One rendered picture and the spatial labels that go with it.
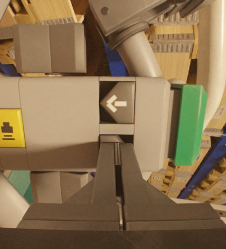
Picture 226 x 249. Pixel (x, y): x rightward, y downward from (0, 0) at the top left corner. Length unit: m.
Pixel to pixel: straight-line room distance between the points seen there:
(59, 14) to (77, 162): 0.88
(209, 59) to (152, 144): 0.29
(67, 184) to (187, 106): 0.14
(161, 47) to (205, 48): 0.57
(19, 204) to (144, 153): 0.16
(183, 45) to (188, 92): 0.81
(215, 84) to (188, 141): 0.27
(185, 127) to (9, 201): 0.21
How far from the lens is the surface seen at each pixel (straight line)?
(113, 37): 0.17
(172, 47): 0.98
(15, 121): 0.17
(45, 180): 0.20
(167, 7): 0.21
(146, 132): 0.16
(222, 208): 0.99
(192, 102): 0.17
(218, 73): 0.43
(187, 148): 0.19
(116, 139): 0.16
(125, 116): 0.15
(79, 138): 0.16
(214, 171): 2.52
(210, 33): 0.42
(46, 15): 1.03
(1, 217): 0.26
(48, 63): 0.17
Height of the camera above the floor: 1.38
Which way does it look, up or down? 15 degrees down
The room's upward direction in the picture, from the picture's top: 95 degrees clockwise
